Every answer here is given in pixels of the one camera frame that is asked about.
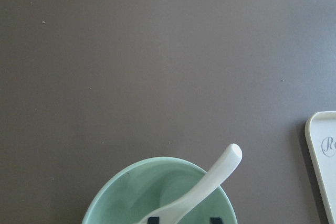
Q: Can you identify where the white ceramic spoon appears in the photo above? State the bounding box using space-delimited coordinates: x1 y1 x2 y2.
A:
139 143 243 223

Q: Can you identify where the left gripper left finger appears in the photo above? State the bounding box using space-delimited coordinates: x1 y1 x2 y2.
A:
147 217 160 224

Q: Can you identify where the cream rabbit tray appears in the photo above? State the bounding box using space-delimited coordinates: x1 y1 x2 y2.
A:
305 111 335 223

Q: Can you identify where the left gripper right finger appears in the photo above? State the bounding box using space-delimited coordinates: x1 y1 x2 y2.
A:
209 217 221 224

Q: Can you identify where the mint green bowl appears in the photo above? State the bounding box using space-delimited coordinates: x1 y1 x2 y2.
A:
81 156 238 224

